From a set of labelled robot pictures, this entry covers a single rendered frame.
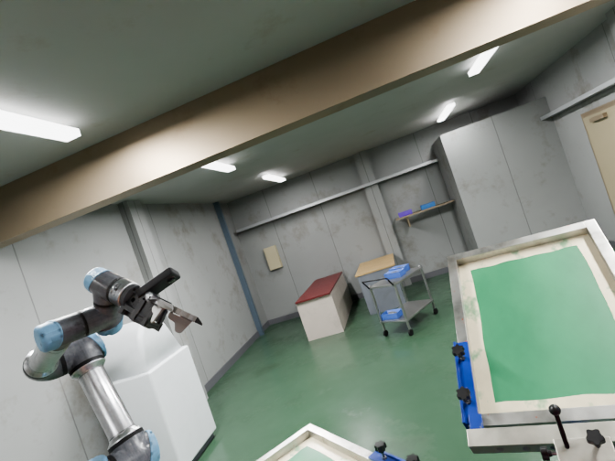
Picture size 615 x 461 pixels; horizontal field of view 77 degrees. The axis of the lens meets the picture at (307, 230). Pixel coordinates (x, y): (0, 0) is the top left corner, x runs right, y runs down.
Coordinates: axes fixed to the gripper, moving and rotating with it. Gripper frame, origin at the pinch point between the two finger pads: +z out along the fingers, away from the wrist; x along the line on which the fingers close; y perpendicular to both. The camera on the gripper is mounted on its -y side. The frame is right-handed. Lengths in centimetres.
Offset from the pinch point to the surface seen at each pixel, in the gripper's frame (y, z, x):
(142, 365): 61, -189, -259
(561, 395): -26, 96, -53
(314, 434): 24, 20, -109
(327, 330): -76, -118, -584
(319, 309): -102, -140, -565
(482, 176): -434, 44, -553
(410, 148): -504, -113, -615
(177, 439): 108, -139, -297
